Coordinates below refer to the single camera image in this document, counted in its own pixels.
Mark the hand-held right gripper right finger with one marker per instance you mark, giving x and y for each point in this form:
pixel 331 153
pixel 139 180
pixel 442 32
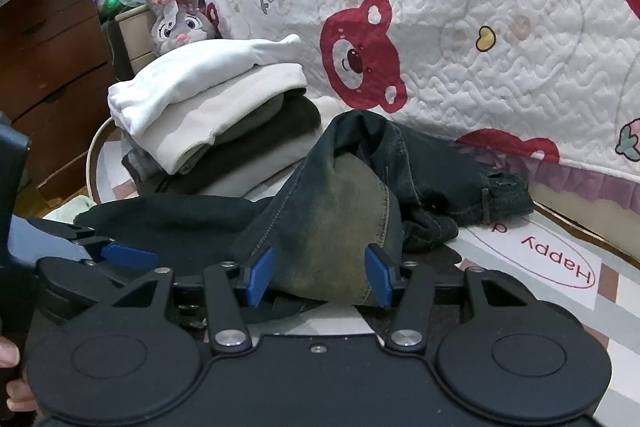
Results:
pixel 377 279

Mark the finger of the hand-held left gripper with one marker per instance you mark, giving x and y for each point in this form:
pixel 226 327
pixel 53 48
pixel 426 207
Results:
pixel 127 253

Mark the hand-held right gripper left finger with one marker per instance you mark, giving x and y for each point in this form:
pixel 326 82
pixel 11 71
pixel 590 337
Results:
pixel 260 279

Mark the dark green frayed trousers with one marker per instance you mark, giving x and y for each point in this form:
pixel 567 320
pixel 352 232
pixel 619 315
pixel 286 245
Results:
pixel 325 217

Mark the person's left hand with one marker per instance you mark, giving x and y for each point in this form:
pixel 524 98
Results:
pixel 12 354

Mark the pale green cloth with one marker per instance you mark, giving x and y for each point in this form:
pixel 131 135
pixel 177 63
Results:
pixel 70 209

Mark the white curved rim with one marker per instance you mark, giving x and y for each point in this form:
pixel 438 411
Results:
pixel 92 157

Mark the brown wooden drawer cabinet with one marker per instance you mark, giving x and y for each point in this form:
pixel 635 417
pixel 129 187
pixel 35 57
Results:
pixel 50 57

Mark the cream folded garment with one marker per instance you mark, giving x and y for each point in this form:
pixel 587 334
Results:
pixel 225 117

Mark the checkered printed floor mat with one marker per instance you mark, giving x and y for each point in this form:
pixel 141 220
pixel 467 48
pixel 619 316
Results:
pixel 550 267

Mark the white folded garment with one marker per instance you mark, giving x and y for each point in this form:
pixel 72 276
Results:
pixel 175 82

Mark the beige storage box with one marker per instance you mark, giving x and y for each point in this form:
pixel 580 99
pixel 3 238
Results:
pixel 137 37

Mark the beige bed base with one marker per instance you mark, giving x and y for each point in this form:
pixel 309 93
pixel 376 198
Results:
pixel 590 222

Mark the grey plush rabbit toy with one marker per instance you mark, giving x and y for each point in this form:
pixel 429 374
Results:
pixel 175 27

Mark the white red bear quilt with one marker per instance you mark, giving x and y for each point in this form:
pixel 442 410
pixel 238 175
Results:
pixel 450 7

